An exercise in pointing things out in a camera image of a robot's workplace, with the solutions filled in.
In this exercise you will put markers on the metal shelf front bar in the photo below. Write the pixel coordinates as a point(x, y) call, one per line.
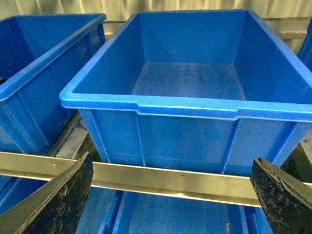
point(229, 189)

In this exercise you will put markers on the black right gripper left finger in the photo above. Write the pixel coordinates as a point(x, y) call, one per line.
point(56, 207)

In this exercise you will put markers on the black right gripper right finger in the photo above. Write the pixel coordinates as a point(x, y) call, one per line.
point(286, 201)

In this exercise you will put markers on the blue bin at right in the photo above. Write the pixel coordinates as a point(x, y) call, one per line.
point(305, 52)

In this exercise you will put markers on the blue bin with buttons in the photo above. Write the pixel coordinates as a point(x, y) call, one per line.
point(39, 55)

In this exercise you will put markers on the empty blue middle bin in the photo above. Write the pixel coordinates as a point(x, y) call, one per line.
point(203, 91)

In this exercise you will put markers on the lower shelf blue bin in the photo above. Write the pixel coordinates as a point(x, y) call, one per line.
point(117, 212)

